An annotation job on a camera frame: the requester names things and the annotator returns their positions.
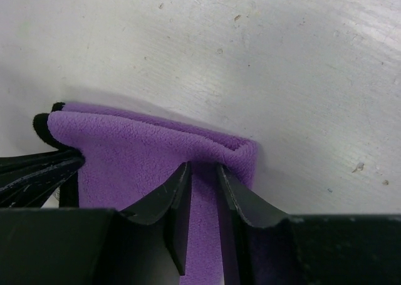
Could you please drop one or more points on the purple towel black trim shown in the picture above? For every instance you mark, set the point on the purple towel black trim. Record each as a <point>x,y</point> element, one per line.
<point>129,154</point>

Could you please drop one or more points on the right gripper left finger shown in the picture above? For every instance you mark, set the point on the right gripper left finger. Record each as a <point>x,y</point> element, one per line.
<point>145,243</point>

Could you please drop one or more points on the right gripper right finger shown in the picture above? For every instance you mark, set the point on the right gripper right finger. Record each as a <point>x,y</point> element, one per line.
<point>261,244</point>

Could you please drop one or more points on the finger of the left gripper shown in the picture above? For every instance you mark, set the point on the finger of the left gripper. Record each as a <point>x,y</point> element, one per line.
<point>28,181</point>

